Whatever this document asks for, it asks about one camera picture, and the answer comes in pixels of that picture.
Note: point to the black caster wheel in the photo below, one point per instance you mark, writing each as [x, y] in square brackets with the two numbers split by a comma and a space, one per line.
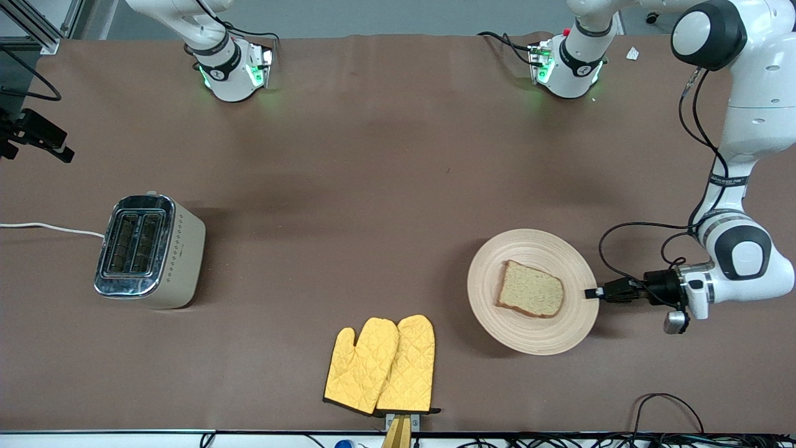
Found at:
[652, 18]

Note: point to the wooden wedge with metal bracket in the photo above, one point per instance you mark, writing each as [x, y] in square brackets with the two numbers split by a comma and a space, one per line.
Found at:
[398, 432]

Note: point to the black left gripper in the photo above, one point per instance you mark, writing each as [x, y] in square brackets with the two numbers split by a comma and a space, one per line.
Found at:
[663, 285]

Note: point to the small white paper scrap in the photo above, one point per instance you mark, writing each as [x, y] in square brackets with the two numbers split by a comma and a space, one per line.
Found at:
[632, 53]

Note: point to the beige and chrome toaster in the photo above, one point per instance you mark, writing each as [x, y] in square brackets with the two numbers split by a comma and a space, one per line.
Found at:
[177, 255]

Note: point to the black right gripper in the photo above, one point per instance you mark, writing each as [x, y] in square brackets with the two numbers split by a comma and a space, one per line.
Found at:
[32, 132]

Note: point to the slice of bread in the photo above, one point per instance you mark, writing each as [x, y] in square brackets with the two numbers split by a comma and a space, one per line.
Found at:
[530, 290]

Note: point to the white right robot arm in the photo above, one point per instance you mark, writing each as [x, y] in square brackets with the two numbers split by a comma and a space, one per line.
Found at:
[230, 81]

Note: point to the yellow quilted oven mitt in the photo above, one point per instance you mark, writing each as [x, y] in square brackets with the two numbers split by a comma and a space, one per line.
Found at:
[357, 373]
[410, 367]

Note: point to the round light wooden plate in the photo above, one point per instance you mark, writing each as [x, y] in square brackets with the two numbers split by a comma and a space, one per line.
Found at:
[528, 339]

